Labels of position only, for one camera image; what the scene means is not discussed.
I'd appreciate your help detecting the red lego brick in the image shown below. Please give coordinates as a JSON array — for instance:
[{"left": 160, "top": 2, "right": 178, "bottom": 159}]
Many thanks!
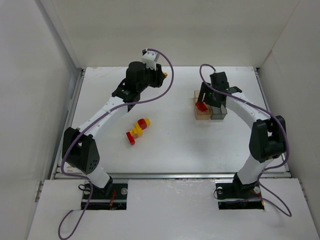
[{"left": 195, "top": 102, "right": 208, "bottom": 112}]

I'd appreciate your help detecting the red and yellow lego stack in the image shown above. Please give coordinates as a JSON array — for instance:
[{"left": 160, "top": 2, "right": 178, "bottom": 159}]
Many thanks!
[{"left": 126, "top": 118, "right": 151, "bottom": 146}]

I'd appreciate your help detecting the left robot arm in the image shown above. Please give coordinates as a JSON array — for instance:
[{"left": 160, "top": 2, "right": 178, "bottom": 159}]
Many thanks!
[{"left": 62, "top": 61, "right": 167, "bottom": 195}]

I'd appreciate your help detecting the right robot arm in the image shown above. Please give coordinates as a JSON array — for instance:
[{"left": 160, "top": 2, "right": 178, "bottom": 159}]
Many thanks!
[{"left": 195, "top": 72, "right": 287, "bottom": 200}]

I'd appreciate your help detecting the grey transparent container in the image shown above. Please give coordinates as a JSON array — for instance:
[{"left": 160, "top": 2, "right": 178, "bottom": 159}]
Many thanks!
[{"left": 210, "top": 105, "right": 228, "bottom": 120}]

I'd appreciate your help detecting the orange transparent container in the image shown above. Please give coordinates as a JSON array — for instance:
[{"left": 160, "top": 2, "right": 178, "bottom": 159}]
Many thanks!
[{"left": 194, "top": 90, "right": 212, "bottom": 120}]

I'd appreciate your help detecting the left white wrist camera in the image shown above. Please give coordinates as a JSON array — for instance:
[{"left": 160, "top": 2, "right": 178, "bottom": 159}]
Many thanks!
[{"left": 141, "top": 49, "right": 159, "bottom": 70}]

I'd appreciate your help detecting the aluminium rail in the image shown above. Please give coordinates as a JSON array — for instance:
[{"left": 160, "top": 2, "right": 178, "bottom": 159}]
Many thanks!
[{"left": 109, "top": 173, "right": 235, "bottom": 180}]

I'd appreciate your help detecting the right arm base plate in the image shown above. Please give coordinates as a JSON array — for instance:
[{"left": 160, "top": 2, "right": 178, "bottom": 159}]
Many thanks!
[{"left": 214, "top": 182, "right": 265, "bottom": 210}]

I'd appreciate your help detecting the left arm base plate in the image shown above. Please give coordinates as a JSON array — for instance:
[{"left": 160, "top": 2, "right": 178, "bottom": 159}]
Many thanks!
[{"left": 86, "top": 181, "right": 128, "bottom": 211}]

